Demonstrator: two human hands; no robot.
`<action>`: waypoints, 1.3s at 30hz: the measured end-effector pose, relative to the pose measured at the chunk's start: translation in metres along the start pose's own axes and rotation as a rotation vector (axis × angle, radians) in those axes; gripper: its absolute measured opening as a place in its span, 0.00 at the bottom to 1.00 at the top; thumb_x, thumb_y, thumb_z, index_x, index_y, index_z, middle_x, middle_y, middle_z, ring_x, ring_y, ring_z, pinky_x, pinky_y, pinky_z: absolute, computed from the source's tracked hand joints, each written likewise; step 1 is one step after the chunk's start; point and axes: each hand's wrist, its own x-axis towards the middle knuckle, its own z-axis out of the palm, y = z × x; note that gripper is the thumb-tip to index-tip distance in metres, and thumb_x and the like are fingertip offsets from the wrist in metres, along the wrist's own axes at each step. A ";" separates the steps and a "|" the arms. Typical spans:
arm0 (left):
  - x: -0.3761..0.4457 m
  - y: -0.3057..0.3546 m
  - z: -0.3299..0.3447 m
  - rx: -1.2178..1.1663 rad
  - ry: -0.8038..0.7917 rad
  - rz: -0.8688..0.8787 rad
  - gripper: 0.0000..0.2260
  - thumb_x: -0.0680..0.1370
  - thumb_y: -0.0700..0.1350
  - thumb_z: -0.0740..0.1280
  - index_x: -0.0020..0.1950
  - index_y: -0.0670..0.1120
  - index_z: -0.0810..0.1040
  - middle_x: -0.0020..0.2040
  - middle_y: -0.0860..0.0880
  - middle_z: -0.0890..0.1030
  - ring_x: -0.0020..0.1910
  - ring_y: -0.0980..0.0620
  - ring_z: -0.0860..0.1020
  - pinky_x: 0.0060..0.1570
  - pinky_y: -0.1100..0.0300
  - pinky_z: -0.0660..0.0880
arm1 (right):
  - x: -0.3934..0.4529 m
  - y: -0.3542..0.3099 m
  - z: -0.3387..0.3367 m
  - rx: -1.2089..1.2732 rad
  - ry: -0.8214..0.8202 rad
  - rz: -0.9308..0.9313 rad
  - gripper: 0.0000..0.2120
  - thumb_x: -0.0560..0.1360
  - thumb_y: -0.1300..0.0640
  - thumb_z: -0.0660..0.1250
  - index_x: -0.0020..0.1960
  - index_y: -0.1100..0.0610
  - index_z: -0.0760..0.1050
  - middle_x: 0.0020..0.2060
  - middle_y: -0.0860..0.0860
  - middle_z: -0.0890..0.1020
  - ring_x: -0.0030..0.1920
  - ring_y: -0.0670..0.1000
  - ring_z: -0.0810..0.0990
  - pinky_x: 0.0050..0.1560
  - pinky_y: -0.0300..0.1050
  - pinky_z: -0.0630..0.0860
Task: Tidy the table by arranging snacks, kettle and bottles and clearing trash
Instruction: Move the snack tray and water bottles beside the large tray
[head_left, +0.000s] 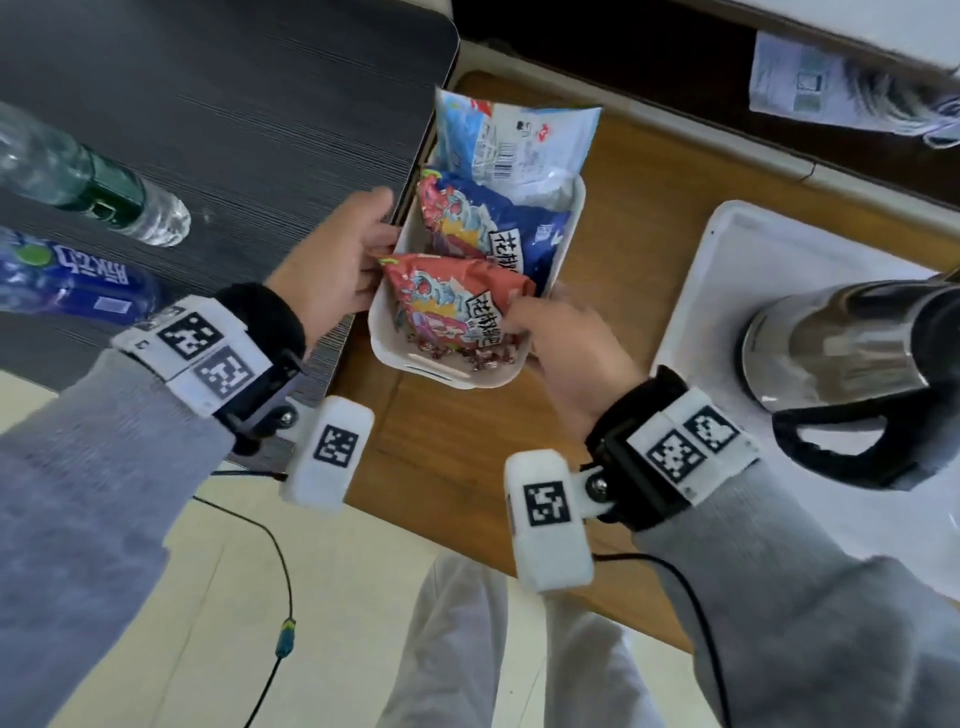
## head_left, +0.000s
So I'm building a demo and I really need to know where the person's right hand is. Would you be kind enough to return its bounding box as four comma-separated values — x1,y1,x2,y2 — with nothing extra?
502,288,648,444

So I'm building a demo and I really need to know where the person's left hand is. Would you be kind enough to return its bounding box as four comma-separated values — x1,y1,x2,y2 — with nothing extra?
266,185,403,354

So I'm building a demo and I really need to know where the white plastic basket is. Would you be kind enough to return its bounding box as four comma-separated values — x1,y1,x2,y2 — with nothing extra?
367,168,588,391

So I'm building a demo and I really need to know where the red snack packet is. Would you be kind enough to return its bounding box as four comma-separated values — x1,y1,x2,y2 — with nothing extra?
378,253,538,354

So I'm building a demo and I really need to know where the pile of candies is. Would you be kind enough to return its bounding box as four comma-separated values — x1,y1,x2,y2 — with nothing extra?
404,333,526,374

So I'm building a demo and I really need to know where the dark blue snack packet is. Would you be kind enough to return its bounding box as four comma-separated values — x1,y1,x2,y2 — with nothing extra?
416,168,575,298

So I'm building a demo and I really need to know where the large white tray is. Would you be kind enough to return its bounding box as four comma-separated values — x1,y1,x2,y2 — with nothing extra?
648,200,960,601

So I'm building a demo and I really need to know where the light blue white packet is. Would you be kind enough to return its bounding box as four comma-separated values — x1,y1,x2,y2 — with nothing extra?
433,87,604,211

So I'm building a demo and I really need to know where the blue cap water bottle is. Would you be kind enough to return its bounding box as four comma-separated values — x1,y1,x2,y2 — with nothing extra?
0,224,163,328

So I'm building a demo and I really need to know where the steel kettle with black lid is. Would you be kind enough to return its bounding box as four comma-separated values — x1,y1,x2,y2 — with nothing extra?
738,269,960,493

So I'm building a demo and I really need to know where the green cap water bottle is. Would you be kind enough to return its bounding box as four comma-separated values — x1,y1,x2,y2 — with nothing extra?
0,101,193,249

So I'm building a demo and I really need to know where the person's right forearm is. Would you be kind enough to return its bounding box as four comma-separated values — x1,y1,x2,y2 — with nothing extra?
633,457,960,728

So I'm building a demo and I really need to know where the person's left forearm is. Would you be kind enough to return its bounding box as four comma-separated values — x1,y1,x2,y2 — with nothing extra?
0,348,238,728

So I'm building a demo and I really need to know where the person's right leg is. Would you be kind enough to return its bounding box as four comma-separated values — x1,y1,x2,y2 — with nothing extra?
543,592,665,728

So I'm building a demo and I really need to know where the person's leg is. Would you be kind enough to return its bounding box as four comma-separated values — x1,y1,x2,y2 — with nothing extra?
374,554,511,728
543,592,665,728

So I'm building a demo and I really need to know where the person's left leg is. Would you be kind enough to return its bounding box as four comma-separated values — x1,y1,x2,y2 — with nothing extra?
374,554,511,728

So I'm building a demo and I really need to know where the white marker right wrist tracker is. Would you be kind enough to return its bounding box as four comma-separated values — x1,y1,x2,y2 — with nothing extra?
503,365,763,595

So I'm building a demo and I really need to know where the white marker wrist tracker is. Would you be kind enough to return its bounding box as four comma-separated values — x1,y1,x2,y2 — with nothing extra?
110,283,376,515
503,365,763,595

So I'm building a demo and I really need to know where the white marker left wrist tracker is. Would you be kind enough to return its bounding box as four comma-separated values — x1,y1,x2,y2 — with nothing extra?
110,283,376,515

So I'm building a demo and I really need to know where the printed paper sheet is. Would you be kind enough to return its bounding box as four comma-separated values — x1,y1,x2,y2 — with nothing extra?
748,29,901,133

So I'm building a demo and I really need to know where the black right tracker cable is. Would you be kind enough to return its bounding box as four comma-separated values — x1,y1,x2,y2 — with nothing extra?
592,553,733,728

